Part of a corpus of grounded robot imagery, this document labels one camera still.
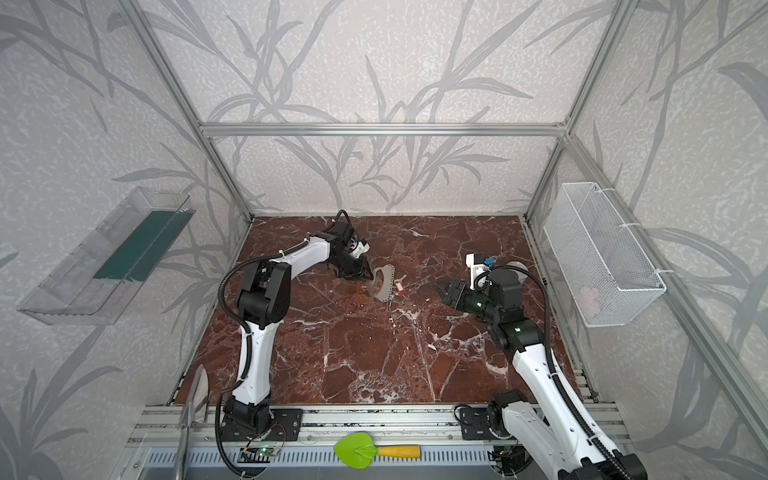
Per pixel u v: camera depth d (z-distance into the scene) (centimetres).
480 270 69
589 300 71
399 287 99
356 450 69
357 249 94
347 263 90
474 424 74
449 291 68
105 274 64
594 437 40
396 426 75
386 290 100
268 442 72
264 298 59
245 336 60
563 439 41
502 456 75
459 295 65
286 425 73
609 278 61
